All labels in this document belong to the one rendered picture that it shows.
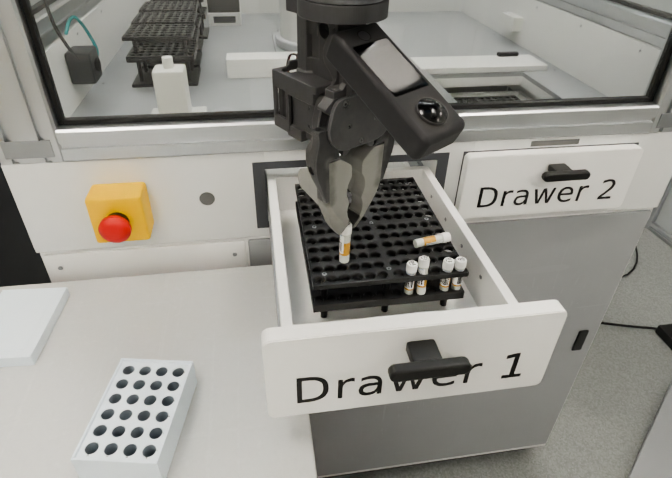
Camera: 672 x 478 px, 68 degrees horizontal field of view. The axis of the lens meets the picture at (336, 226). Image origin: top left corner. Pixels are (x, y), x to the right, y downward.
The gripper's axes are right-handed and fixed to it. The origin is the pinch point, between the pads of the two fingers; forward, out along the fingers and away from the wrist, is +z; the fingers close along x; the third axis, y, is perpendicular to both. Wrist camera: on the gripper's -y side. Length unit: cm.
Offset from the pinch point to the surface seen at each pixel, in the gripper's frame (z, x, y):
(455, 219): 9.2, -20.6, 1.5
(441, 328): 6.2, -1.3, -11.4
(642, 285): 99, -159, 2
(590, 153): 6.2, -47.7, -2.5
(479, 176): 9.1, -32.8, 6.6
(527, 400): 71, -55, -5
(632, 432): 99, -91, -24
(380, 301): 11.6, -3.8, -1.5
